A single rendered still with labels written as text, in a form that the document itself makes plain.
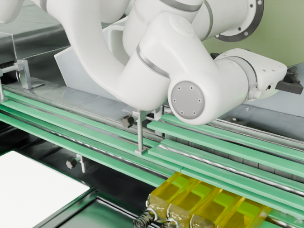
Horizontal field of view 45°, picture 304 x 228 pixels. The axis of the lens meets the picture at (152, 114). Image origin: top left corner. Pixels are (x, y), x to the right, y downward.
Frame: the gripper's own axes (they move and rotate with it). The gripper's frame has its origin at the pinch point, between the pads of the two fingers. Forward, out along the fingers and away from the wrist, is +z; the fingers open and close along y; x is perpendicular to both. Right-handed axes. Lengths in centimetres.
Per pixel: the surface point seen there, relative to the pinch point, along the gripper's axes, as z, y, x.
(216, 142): 2.0, 5.5, 20.3
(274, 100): 21.4, 1.4, 12.7
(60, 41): 48, 109, 35
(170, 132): 0.9, 16.6, 22.7
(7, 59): 20, 109, 40
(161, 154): 1.9, 18.1, 30.4
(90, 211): -6, 31, 53
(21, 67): 12, 88, 35
